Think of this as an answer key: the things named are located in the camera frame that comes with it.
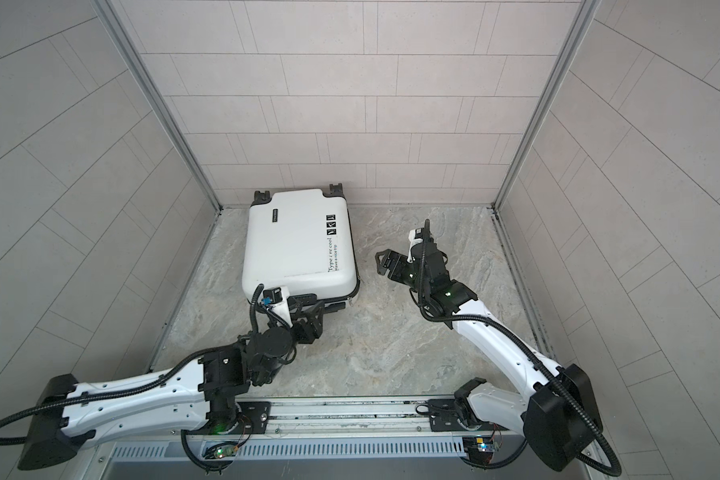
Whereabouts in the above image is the black and white suitcase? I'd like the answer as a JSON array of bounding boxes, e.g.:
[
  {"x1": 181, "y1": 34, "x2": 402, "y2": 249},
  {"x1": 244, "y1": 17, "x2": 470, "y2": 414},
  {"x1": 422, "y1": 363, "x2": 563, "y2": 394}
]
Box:
[{"x1": 242, "y1": 183, "x2": 360, "y2": 304}]

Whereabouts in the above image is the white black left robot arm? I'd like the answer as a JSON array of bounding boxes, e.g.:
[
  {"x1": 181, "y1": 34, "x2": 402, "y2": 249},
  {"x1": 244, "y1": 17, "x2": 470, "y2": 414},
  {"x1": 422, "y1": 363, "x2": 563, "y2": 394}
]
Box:
[{"x1": 17, "y1": 296, "x2": 346, "y2": 471}]

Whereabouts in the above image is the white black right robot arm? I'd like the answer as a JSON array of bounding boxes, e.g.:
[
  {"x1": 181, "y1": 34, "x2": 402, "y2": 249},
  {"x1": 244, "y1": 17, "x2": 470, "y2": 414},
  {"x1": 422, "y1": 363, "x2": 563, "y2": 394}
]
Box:
[{"x1": 375, "y1": 230, "x2": 621, "y2": 476}]

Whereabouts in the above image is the left green circuit board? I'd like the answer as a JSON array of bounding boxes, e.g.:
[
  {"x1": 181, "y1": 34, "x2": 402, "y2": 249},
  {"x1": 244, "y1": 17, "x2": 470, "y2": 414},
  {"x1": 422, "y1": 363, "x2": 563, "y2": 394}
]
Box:
[{"x1": 204, "y1": 442, "x2": 240, "y2": 460}]

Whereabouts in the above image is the green circuit board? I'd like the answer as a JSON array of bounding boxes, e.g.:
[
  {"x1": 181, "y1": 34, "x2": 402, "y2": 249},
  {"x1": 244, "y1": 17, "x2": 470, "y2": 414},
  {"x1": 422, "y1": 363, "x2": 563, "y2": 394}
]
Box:
[
  {"x1": 462, "y1": 437, "x2": 500, "y2": 464},
  {"x1": 204, "y1": 442, "x2": 240, "y2": 460}
]

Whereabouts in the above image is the right green circuit board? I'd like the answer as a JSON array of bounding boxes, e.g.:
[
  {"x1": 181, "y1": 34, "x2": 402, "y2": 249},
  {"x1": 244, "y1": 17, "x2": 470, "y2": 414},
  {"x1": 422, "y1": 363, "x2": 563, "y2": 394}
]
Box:
[{"x1": 462, "y1": 437, "x2": 500, "y2": 464}]

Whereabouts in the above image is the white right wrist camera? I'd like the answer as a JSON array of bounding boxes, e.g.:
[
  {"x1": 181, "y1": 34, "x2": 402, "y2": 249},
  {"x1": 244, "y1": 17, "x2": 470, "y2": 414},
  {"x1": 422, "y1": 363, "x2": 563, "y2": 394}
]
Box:
[{"x1": 407, "y1": 227, "x2": 425, "y2": 264}]

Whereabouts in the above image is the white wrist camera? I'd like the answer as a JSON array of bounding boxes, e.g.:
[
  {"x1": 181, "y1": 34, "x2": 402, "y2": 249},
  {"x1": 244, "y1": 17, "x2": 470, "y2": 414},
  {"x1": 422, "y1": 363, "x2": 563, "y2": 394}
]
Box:
[
  {"x1": 407, "y1": 227, "x2": 425, "y2": 264},
  {"x1": 261, "y1": 286, "x2": 292, "y2": 328}
]

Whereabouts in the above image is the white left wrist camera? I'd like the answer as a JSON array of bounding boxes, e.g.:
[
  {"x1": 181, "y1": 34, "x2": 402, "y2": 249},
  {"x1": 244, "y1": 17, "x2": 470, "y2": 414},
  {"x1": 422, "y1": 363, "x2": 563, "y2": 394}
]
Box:
[{"x1": 261, "y1": 286, "x2": 292, "y2": 328}]

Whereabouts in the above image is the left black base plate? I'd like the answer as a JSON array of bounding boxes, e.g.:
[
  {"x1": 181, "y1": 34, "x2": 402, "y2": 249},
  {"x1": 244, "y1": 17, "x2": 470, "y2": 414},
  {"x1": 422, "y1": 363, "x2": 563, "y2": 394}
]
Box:
[{"x1": 189, "y1": 401, "x2": 272, "y2": 435}]

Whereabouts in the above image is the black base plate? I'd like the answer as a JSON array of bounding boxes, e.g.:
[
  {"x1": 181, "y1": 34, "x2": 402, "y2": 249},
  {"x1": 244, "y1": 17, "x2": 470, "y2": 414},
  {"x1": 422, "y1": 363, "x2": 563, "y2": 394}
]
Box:
[
  {"x1": 189, "y1": 401, "x2": 272, "y2": 435},
  {"x1": 415, "y1": 398, "x2": 506, "y2": 432}
]

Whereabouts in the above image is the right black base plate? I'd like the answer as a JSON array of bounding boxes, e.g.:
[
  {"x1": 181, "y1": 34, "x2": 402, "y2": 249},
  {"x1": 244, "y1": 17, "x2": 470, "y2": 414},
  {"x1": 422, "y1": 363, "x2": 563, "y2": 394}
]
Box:
[{"x1": 415, "y1": 398, "x2": 506, "y2": 432}]

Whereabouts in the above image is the aluminium mounting rail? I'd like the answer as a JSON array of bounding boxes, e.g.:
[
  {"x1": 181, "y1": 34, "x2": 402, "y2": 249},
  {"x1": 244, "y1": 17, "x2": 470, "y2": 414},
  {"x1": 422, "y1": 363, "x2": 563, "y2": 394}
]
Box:
[{"x1": 95, "y1": 389, "x2": 534, "y2": 469}]

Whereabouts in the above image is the right black corrugated cable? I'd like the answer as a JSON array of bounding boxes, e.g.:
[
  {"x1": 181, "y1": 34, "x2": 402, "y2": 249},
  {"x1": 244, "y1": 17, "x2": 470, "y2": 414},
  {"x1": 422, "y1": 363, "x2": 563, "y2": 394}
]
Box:
[{"x1": 417, "y1": 218, "x2": 623, "y2": 479}]

